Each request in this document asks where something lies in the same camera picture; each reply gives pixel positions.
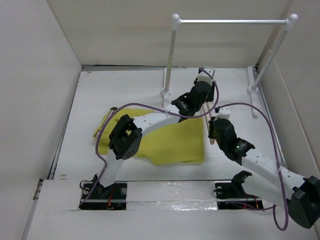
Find wooden clothes hanger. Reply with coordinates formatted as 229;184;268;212
201;102;215;145

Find yellow-green trousers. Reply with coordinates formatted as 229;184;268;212
93;107;204;166

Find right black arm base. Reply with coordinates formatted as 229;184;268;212
211;170;264;210

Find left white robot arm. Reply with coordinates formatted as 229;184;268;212
93;80;219;199

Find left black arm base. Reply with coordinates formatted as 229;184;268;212
79;181;128;211

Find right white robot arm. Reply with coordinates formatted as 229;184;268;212
209;117;320;229

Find silver tape strip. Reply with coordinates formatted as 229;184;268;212
126;180;218;211

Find white clothes rack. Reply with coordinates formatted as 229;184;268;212
160;13;298;117

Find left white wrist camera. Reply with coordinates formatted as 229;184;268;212
197;67;216;86

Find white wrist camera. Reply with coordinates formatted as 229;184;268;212
214;106;231;120
197;67;216;86

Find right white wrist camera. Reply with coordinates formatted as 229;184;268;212
214;106;231;120

